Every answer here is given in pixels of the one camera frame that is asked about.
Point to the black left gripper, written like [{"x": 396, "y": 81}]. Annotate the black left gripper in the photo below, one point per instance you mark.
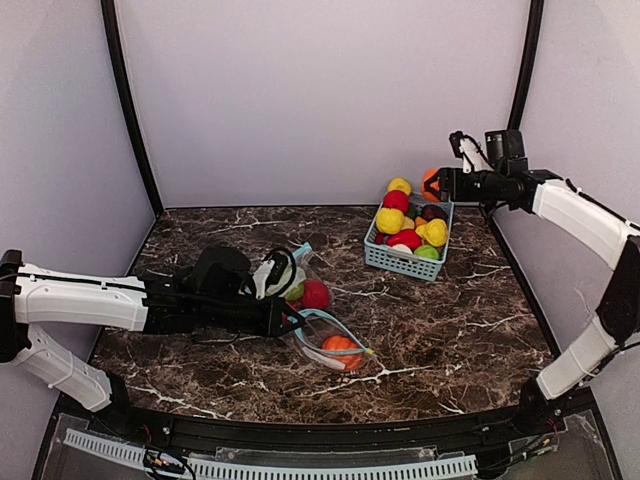
[{"x": 273, "y": 320}]

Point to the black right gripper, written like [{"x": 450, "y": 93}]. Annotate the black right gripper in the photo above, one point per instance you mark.
[{"x": 445, "y": 184}]

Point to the clear zip bag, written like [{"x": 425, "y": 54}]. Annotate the clear zip bag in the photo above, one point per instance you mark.
[
  {"x": 303, "y": 256},
  {"x": 323, "y": 339}
]

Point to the red wrinkled fruit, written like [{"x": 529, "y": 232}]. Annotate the red wrinkled fruit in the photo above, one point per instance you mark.
[{"x": 316, "y": 295}]

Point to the green pear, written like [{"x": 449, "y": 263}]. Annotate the green pear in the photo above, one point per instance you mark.
[{"x": 296, "y": 290}]

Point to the orange pumpkin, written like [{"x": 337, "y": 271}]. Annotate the orange pumpkin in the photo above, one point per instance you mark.
[{"x": 345, "y": 350}]

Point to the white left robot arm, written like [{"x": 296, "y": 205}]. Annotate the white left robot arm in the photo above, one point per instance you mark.
[{"x": 221, "y": 290}]

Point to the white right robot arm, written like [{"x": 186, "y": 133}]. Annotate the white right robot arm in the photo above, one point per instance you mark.
[{"x": 496, "y": 173}]

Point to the dark maroon fruit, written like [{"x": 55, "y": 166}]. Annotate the dark maroon fruit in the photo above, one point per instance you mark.
[{"x": 432, "y": 212}]

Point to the yellow fruit back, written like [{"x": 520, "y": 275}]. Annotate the yellow fruit back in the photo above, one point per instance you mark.
[{"x": 400, "y": 184}]

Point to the red apple back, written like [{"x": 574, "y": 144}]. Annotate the red apple back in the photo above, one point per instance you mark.
[{"x": 398, "y": 200}]

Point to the yellow lemon right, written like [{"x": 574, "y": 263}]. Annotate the yellow lemon right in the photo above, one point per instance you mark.
[{"x": 434, "y": 232}]

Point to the yellow apple front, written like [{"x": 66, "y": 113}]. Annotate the yellow apple front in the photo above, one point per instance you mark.
[{"x": 389, "y": 220}]

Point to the red pepper in basket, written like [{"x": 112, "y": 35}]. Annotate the red pepper in basket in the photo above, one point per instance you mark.
[{"x": 406, "y": 237}]

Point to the green lime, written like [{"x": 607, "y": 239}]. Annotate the green lime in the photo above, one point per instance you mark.
[{"x": 428, "y": 252}]

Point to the white garlic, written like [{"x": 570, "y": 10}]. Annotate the white garlic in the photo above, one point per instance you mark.
[{"x": 402, "y": 248}]

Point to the light blue plastic basket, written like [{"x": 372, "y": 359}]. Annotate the light blue plastic basket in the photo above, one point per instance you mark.
[{"x": 400, "y": 258}]

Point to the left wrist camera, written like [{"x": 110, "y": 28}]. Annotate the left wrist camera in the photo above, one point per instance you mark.
[{"x": 276, "y": 274}]

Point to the black right frame post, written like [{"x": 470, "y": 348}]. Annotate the black right frame post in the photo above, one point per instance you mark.
[{"x": 522, "y": 65}]

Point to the black frame post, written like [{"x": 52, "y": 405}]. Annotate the black frame post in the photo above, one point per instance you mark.
[
  {"x": 128, "y": 109},
  {"x": 522, "y": 65}
]

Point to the black front table rail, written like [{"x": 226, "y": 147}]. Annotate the black front table rail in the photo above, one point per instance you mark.
[{"x": 486, "y": 434}]

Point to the black left frame post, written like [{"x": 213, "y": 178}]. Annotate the black left frame post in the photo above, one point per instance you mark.
[{"x": 128, "y": 109}]

